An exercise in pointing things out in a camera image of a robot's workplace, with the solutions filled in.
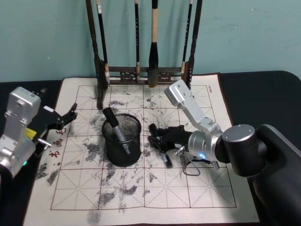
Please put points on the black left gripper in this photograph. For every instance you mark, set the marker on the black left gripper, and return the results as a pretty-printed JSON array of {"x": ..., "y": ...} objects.
[{"x": 47, "y": 120}]

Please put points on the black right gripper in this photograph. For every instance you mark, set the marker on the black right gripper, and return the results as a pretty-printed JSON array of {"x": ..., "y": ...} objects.
[{"x": 176, "y": 139}]

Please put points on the black and grey marker pen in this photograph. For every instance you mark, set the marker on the black and grey marker pen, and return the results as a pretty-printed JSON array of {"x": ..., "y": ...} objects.
[
  {"x": 167, "y": 161},
  {"x": 112, "y": 117}
]

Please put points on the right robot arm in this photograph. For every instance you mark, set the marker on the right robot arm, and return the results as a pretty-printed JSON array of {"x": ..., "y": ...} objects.
[{"x": 240, "y": 141}]

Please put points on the black mesh pen cup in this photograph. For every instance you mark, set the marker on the black mesh pen cup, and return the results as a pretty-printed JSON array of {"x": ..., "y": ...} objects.
[{"x": 122, "y": 155}]

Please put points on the white gridded calligraphy mat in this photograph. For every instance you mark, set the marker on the white gridded calligraphy mat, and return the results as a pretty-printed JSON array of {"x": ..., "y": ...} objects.
[{"x": 164, "y": 188}]

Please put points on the dark wooden brush rack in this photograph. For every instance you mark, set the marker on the dark wooden brush rack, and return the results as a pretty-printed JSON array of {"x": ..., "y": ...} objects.
[{"x": 117, "y": 69}]

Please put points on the black brush with white ferrule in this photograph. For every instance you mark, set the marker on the black brush with white ferrule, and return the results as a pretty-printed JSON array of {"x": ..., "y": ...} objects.
[{"x": 102, "y": 42}]

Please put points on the thin black calligraphy brush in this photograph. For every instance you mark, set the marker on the thin black calligraphy brush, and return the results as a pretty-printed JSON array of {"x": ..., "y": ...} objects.
[
  {"x": 137, "y": 35},
  {"x": 187, "y": 40}
]

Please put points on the black table cloth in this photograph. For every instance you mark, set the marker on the black table cloth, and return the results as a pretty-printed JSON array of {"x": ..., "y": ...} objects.
[{"x": 258, "y": 94}]

